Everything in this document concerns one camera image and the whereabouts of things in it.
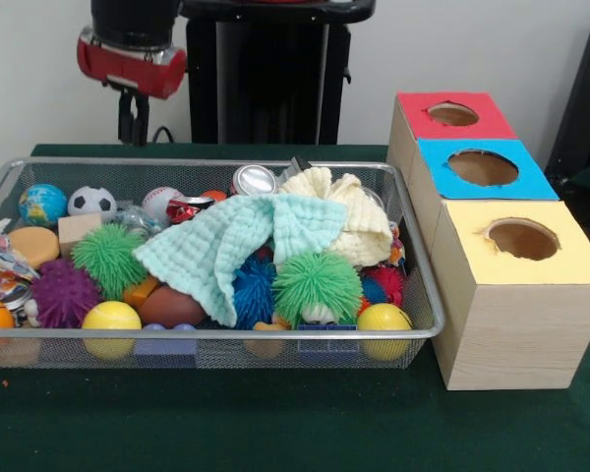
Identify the mint green waffle cloth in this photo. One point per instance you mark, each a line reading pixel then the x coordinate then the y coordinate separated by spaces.
pixel 241 236

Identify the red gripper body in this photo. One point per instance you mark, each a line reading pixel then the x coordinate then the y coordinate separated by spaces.
pixel 128 69

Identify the dark green table cloth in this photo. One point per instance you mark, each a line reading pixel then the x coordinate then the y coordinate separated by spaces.
pixel 275 423

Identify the white toy baseball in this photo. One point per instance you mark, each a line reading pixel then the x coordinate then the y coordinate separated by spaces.
pixel 161 201

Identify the globe print foam ball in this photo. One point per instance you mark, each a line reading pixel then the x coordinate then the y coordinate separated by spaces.
pixel 42 204

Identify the yellow tennis ball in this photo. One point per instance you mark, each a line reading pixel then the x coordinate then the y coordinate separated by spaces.
pixel 111 318

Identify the black and white soccer ball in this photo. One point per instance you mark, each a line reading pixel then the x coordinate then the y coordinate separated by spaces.
pixel 92 200

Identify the green spiky rubber ball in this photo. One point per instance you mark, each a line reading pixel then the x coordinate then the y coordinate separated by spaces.
pixel 109 253
pixel 317 287

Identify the purple spiky rubber ball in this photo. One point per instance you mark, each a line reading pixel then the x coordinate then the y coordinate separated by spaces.
pixel 65 295

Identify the wooden box with three holes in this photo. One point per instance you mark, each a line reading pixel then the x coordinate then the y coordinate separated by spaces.
pixel 511 334

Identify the cream waffle cloth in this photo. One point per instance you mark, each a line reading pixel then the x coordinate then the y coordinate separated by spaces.
pixel 359 221

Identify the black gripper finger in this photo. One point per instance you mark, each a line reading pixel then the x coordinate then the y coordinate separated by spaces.
pixel 126 120
pixel 141 123

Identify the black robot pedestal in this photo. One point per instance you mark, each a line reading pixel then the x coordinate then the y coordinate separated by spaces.
pixel 275 74

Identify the yellow smiley foam ball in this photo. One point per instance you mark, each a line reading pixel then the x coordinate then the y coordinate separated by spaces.
pixel 383 319

